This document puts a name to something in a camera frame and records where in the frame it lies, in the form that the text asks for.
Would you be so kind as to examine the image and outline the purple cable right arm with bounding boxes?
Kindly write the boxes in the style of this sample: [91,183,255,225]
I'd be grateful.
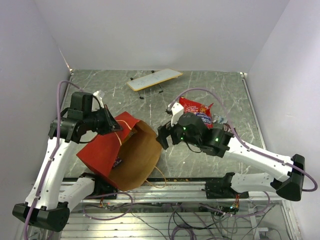
[168,87,319,218]

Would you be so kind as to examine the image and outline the small whiteboard on stand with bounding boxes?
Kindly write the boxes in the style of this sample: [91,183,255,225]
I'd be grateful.
[126,68,183,100]

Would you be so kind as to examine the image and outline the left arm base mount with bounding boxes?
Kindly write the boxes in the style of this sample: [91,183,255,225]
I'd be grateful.
[91,181,118,196]

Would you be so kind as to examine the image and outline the aluminium rail frame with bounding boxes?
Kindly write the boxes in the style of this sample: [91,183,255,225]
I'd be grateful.
[14,179,293,240]

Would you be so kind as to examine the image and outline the loose cables under frame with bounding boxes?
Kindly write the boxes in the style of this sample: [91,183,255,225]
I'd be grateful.
[82,188,273,240]

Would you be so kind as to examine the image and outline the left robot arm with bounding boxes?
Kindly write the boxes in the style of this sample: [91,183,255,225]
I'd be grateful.
[12,90,122,232]

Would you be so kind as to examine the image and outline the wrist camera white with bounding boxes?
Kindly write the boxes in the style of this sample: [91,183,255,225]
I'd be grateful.
[93,89,105,108]
[166,102,184,127]

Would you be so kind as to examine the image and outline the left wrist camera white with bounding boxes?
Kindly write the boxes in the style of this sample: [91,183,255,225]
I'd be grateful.
[93,89,105,108]

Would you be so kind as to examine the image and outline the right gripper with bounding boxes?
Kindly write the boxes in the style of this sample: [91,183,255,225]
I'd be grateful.
[155,117,201,149]

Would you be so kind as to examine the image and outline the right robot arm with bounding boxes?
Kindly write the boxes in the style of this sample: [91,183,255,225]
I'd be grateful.
[156,112,305,202]

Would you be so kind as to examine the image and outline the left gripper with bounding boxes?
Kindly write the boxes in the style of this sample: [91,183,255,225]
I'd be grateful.
[83,104,124,135]

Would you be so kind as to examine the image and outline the red and brown paper bag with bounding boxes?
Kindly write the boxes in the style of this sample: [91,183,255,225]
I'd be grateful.
[76,111,163,191]

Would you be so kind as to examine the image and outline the small white blue wrapper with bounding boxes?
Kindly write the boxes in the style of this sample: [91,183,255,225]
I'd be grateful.
[213,114,228,124]

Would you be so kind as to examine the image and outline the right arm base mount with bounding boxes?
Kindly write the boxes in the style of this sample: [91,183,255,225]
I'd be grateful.
[201,181,250,199]

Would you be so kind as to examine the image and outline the red candy bag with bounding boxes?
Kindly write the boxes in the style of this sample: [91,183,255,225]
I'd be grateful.
[178,96,214,129]

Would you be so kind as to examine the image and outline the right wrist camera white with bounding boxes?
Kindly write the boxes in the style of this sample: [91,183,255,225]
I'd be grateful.
[166,102,184,127]

